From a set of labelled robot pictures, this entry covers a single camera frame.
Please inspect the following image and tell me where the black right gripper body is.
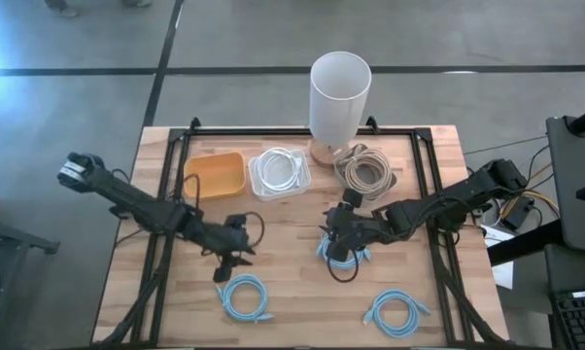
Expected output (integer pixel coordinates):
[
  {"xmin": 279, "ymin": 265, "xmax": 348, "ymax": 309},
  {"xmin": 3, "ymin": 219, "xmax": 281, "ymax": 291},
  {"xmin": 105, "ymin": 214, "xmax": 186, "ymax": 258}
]
[{"xmin": 321, "ymin": 201, "xmax": 376, "ymax": 247}]

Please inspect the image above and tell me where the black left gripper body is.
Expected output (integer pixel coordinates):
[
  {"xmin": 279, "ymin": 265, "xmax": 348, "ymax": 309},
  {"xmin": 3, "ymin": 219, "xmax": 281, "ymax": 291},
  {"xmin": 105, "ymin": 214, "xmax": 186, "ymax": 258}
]
[{"xmin": 197, "ymin": 216, "xmax": 255, "ymax": 258}]

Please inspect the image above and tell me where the blue cable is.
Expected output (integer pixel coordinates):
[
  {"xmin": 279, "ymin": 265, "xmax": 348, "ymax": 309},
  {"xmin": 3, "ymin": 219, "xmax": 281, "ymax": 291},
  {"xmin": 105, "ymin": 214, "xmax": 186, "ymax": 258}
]
[
  {"xmin": 315, "ymin": 231, "xmax": 372, "ymax": 271},
  {"xmin": 212, "ymin": 271, "xmax": 274, "ymax": 323},
  {"xmin": 361, "ymin": 288, "xmax": 432, "ymax": 340}
]

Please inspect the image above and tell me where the white cable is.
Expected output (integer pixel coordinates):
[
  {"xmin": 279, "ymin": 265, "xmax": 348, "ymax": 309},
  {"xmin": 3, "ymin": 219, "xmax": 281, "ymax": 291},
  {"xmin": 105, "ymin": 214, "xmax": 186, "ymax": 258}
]
[{"xmin": 255, "ymin": 147, "xmax": 306, "ymax": 193}]

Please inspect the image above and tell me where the white plastic bin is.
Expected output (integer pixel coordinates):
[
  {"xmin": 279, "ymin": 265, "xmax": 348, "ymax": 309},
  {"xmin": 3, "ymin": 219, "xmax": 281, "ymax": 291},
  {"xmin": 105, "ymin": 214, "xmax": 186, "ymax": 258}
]
[{"xmin": 247, "ymin": 148, "xmax": 313, "ymax": 202}]

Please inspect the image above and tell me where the orange plastic bin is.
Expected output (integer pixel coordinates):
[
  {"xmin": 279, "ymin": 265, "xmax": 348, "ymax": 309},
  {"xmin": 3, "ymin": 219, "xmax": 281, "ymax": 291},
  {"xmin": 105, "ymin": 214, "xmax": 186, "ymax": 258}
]
[{"xmin": 183, "ymin": 151, "xmax": 248, "ymax": 200}]

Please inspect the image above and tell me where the round wooden lamp base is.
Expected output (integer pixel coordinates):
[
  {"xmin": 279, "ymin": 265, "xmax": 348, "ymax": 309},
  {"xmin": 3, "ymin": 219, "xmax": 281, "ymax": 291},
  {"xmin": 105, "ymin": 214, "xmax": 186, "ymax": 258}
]
[{"xmin": 309, "ymin": 138, "xmax": 346, "ymax": 169}]

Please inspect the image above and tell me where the white cylindrical lamp shade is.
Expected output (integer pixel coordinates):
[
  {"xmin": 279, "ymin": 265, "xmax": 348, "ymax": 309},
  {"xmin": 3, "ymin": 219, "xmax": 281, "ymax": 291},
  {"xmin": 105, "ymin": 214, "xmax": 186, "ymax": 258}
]
[{"xmin": 308, "ymin": 51, "xmax": 373, "ymax": 148}]

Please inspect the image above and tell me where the white paper sheet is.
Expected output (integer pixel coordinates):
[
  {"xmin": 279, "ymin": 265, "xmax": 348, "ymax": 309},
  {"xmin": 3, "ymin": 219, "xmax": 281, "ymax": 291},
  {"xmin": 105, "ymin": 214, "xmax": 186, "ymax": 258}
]
[{"xmin": 481, "ymin": 225, "xmax": 516, "ymax": 291}]

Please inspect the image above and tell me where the black power box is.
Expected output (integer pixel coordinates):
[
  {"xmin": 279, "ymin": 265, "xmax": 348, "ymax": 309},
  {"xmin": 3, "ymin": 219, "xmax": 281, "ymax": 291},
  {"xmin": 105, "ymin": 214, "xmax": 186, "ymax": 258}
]
[{"xmin": 500, "ymin": 193, "xmax": 536, "ymax": 230}]

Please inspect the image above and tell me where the black crossbar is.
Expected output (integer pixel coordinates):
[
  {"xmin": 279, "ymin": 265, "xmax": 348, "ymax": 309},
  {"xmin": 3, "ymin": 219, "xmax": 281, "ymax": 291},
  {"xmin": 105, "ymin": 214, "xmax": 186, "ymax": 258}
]
[{"xmin": 486, "ymin": 219, "xmax": 566, "ymax": 267}]

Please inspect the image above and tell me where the black floor stand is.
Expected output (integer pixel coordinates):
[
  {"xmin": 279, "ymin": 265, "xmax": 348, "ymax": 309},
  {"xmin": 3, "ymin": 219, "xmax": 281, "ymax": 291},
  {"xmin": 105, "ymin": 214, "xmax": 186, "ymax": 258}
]
[{"xmin": 0, "ymin": 192, "xmax": 61, "ymax": 257}]

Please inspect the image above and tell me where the black equipment cart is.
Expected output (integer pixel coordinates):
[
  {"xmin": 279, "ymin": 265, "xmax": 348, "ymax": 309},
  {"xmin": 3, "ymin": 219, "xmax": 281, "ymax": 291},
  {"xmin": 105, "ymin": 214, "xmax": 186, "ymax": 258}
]
[{"xmin": 544, "ymin": 115, "xmax": 585, "ymax": 254}]

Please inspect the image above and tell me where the black keyboard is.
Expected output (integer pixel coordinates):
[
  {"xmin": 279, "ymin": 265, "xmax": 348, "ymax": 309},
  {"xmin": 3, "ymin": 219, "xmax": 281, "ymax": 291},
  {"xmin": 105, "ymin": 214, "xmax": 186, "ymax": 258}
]
[{"xmin": 548, "ymin": 288, "xmax": 585, "ymax": 350}]

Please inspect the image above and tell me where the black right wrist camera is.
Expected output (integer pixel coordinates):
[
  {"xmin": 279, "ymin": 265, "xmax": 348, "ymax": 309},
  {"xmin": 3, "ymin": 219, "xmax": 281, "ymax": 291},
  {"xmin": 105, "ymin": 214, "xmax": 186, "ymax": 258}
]
[{"xmin": 342, "ymin": 188, "xmax": 364, "ymax": 209}]

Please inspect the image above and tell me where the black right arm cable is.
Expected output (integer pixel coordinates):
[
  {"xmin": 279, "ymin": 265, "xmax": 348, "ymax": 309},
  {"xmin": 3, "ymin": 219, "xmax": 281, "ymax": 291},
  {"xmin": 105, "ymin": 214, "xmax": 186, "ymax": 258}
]
[{"xmin": 325, "ymin": 245, "xmax": 361, "ymax": 284}]

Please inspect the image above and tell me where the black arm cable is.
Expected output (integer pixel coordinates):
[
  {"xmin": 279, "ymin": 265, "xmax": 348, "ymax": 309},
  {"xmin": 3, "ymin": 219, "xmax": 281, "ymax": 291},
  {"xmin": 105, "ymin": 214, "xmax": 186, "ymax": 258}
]
[
  {"xmin": 180, "ymin": 172, "xmax": 267, "ymax": 257},
  {"xmin": 325, "ymin": 245, "xmax": 361, "ymax": 284}
]

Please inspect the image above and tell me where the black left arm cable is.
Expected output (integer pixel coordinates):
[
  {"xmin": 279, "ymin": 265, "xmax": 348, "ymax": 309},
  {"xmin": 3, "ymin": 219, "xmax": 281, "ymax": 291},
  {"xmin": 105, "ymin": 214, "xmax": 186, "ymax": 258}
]
[{"xmin": 180, "ymin": 172, "xmax": 267, "ymax": 257}]

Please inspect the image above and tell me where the black aluminium table frame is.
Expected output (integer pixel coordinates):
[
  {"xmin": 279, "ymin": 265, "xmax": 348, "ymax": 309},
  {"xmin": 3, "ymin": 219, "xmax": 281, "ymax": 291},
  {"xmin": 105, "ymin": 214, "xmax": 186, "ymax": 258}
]
[{"xmin": 97, "ymin": 116, "xmax": 517, "ymax": 349}]

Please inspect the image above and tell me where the grey floor cable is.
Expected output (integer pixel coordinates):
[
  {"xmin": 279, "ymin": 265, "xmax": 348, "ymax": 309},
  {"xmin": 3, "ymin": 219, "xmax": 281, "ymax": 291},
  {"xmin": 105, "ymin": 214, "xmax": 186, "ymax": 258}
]
[{"xmin": 463, "ymin": 134, "xmax": 549, "ymax": 157}]

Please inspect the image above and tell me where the yellow cable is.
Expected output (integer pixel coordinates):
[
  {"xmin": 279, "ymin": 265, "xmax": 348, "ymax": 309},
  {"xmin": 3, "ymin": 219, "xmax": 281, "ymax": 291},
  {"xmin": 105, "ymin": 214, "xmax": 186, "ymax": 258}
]
[{"xmin": 500, "ymin": 189, "xmax": 562, "ymax": 218}]

